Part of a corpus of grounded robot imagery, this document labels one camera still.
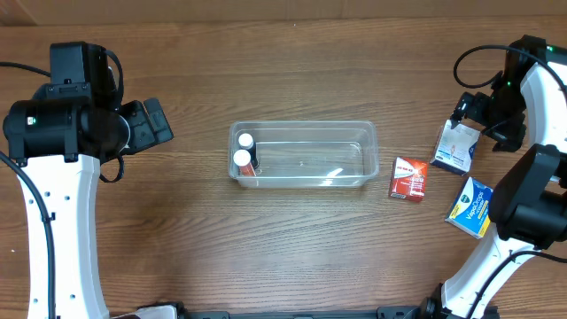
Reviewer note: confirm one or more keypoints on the red medicine box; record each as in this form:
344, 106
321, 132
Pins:
409, 178

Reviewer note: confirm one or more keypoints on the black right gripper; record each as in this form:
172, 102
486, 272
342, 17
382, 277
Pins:
483, 115

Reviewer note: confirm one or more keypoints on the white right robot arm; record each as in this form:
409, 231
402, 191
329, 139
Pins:
528, 99

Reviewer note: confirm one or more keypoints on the orange tube white cap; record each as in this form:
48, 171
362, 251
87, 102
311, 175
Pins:
243, 160

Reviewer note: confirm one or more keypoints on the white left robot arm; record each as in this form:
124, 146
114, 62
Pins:
58, 140

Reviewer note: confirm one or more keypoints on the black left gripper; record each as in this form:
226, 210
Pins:
148, 128

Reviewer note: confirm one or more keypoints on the clear plastic container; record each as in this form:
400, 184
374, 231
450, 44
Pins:
307, 154

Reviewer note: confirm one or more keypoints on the blue Vicks VapoDrops box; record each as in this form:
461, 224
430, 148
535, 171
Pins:
469, 212

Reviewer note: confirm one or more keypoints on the black tube white cap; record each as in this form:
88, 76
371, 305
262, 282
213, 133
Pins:
246, 142

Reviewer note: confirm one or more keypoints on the white bandage box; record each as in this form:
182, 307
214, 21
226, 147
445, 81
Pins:
455, 147

